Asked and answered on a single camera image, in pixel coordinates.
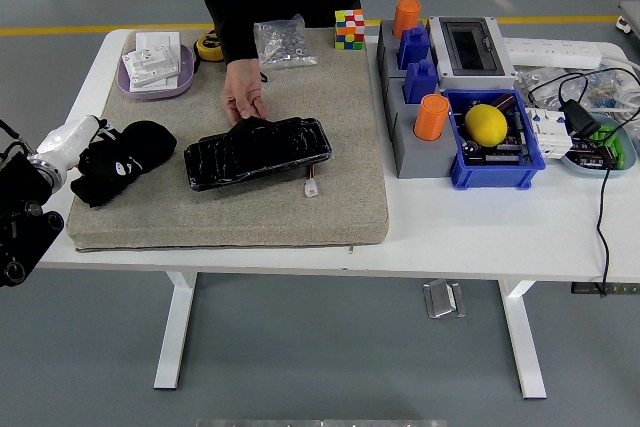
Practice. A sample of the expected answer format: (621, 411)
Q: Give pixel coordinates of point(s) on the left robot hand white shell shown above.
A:
(67, 139)

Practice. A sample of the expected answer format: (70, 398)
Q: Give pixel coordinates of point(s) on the person's right hand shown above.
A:
(242, 87)

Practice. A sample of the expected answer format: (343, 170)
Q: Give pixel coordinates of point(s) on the black glossy panel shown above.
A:
(260, 152)

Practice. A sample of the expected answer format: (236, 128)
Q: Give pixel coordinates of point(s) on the black rag with red tag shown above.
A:
(150, 144)

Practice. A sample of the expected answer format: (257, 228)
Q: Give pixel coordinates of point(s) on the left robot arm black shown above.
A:
(25, 227)

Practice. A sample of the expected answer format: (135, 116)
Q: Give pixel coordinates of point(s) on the table height control panel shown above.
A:
(582, 289)

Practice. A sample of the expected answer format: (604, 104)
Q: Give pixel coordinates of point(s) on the yellow black tape measure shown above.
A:
(207, 47)

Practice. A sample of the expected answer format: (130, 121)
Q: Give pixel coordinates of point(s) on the purple tray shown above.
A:
(185, 79)

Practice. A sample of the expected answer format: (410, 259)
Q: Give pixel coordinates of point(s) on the clear bag of screws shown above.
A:
(285, 47)

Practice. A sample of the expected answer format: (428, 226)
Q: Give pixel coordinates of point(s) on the grey-brown mat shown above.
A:
(300, 112)

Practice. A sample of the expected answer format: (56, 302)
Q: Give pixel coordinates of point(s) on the colourful puzzle cube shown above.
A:
(349, 29)

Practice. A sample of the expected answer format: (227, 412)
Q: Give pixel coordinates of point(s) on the blue peg block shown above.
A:
(414, 47)
(421, 84)

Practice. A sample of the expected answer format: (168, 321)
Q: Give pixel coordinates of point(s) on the orange cylinder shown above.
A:
(431, 117)
(406, 17)

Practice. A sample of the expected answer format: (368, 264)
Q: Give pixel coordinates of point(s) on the white table leg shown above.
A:
(522, 342)
(175, 327)

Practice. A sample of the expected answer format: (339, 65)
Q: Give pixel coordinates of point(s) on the grey-white distribution box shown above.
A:
(470, 47)

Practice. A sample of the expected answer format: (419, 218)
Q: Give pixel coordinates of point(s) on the yellow lemon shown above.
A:
(486, 126)

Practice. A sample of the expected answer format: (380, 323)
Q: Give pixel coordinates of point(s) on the brown cylinder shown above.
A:
(506, 102)

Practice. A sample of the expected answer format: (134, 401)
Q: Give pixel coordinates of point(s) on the blue plastic bin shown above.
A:
(492, 177)

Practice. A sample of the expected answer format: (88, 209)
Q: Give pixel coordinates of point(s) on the dark circuit board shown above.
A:
(590, 157)
(500, 154)

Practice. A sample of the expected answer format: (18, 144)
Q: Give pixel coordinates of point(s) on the clear bags of small parts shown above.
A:
(537, 79)

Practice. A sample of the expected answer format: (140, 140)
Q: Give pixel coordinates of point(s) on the white power strip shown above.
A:
(550, 49)

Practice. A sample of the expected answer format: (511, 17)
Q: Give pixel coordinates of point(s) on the white circuit breaker block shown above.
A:
(550, 139)

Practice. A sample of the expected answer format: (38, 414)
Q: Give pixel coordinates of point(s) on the light blue dish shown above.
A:
(585, 169)

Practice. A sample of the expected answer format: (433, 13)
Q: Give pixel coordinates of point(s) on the green terminal block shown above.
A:
(605, 134)

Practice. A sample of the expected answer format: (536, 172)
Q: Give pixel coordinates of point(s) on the white cart corner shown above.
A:
(631, 17)

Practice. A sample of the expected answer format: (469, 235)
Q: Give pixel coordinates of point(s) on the white switch bracket pieces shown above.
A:
(150, 67)

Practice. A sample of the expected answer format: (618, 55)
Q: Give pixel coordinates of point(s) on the white square wall plate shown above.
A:
(157, 39)

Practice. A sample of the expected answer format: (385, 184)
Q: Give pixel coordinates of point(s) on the silver metal bracket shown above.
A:
(442, 299)

